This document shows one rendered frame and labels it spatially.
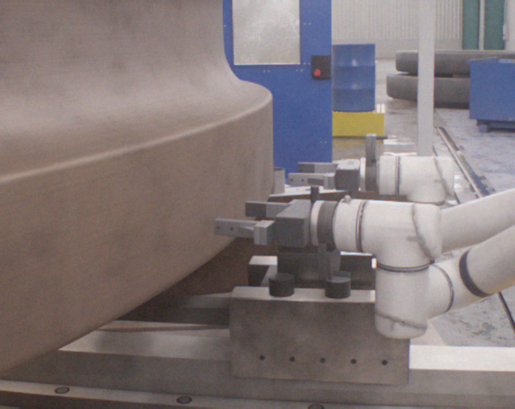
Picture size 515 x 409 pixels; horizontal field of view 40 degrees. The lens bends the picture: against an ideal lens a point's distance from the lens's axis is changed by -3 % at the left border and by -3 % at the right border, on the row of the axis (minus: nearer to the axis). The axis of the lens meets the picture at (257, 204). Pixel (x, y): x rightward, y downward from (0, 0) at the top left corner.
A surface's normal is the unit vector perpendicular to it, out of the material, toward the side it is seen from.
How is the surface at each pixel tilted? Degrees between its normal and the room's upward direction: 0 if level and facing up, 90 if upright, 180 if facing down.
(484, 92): 90
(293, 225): 90
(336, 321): 90
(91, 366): 72
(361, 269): 90
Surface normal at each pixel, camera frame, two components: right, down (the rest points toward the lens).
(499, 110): -0.49, 0.20
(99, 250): 0.89, 0.08
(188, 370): -0.16, -0.10
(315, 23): -0.16, 0.22
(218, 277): 0.23, 0.21
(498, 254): -0.89, -0.04
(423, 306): 0.53, 0.18
